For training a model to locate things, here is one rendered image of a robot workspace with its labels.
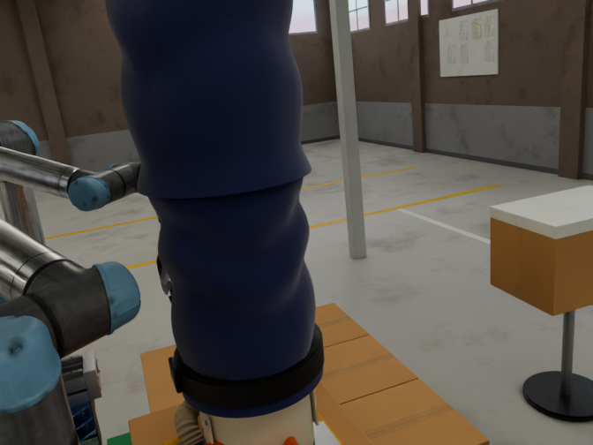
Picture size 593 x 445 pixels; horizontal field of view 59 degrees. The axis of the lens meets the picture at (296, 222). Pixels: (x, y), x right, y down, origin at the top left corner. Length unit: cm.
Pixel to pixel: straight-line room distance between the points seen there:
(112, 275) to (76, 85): 1110
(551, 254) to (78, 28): 1046
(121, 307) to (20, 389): 19
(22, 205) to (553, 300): 202
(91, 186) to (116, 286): 63
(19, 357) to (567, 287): 227
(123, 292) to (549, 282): 206
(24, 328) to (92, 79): 1127
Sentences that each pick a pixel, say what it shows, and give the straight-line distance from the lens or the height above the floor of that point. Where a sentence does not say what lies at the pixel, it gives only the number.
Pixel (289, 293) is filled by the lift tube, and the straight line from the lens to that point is 71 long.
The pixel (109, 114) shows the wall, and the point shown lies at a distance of 1169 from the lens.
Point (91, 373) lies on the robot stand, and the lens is 162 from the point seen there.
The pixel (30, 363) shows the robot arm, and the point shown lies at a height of 155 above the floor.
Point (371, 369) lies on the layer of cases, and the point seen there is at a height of 54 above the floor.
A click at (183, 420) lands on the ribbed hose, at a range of 102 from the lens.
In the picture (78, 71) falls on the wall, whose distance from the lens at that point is 1168.
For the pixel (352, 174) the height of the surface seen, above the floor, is 80.
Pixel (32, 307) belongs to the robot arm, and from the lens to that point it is 56.
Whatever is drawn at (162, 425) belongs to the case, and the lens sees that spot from 115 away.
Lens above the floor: 173
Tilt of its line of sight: 16 degrees down
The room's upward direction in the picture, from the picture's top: 6 degrees counter-clockwise
